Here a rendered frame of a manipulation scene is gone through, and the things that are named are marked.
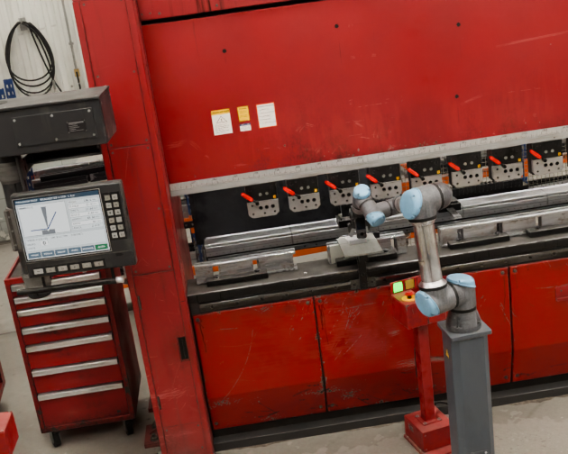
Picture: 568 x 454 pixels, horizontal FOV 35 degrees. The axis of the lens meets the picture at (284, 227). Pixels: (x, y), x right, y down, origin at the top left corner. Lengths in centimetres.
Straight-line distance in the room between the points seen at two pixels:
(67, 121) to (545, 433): 268
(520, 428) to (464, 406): 73
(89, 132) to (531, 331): 241
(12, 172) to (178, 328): 108
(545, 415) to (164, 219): 214
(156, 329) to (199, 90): 113
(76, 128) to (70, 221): 38
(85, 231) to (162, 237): 51
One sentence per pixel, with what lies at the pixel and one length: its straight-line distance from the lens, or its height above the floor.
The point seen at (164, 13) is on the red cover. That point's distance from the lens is 408.
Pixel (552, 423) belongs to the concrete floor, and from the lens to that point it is 468.
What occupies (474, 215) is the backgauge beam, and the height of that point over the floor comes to 92.
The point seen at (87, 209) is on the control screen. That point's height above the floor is 150.
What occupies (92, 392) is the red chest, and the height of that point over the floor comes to 32.
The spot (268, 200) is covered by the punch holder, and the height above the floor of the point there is 125.
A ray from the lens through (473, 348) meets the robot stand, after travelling 385.
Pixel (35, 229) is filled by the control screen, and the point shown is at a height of 145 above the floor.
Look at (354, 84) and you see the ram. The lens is 419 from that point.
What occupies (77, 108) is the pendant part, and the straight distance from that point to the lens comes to 359.
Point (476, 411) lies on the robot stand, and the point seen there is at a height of 41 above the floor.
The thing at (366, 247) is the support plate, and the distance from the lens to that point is 422.
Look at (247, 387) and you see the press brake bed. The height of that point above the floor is 34.
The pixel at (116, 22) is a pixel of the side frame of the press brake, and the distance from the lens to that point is 390.
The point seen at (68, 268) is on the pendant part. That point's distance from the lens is 376.
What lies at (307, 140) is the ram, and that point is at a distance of 420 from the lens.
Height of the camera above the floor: 246
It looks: 18 degrees down
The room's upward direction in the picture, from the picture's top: 8 degrees counter-clockwise
